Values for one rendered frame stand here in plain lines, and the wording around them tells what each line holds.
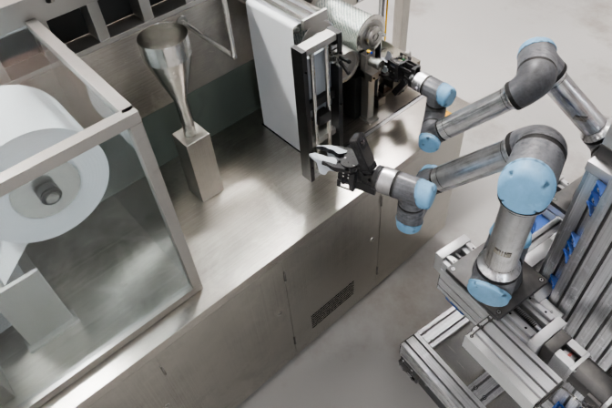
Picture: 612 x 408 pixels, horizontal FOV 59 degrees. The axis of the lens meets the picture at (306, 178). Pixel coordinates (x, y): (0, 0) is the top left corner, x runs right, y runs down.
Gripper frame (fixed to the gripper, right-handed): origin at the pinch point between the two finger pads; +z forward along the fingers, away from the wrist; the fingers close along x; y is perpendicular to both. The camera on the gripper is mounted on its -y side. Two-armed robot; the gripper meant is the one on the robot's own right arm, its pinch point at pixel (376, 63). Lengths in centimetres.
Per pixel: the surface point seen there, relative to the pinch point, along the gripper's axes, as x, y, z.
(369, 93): 10.7, -5.1, -6.7
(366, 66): 11.6, 6.7, -5.7
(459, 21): -204, -109, 96
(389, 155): 19.2, -18.9, -25.5
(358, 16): 7.9, 22.1, 2.3
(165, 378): 125, -42, -28
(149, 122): 82, 2, 31
